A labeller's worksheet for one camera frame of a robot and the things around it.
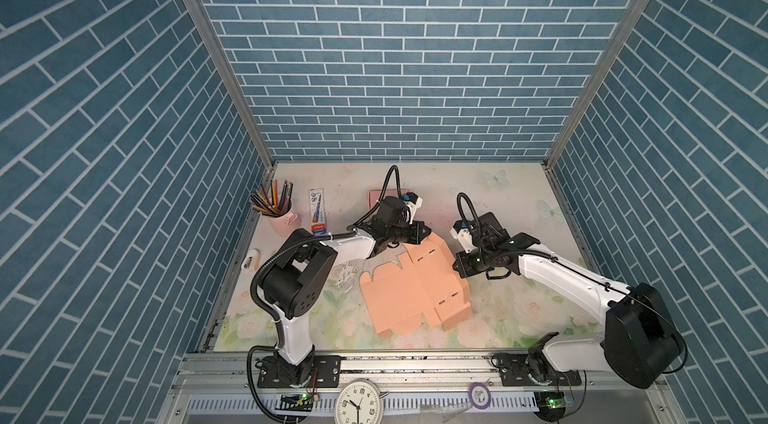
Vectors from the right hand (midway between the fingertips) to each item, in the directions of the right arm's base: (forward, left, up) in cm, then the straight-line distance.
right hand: (451, 263), depth 85 cm
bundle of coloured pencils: (+15, +58, +3) cm, 60 cm away
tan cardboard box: (-3, +7, -10) cm, 12 cm away
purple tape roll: (-30, -7, -8) cm, 32 cm away
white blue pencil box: (+19, +46, -6) cm, 50 cm away
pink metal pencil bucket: (+9, +52, +1) cm, 53 cm away
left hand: (+9, +6, +2) cm, 11 cm away
